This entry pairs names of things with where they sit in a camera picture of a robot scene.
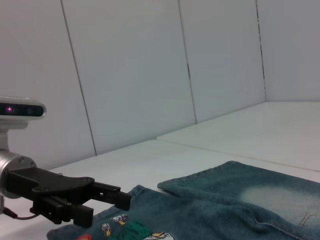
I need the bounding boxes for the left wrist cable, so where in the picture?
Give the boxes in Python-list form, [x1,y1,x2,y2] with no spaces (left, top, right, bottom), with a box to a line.
[0,206,37,221]

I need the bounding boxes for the blue denim shorts with cartoon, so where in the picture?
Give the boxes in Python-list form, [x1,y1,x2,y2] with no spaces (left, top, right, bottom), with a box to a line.
[46,160,320,240]

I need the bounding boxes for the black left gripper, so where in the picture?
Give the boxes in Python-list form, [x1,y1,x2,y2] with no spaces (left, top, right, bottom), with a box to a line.
[4,167,132,229]

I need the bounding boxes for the silver left camera mount bracket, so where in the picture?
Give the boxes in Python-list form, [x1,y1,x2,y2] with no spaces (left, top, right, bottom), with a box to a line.
[0,119,29,151]

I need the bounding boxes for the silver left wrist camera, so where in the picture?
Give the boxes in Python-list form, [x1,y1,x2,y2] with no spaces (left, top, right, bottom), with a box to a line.
[0,96,47,121]

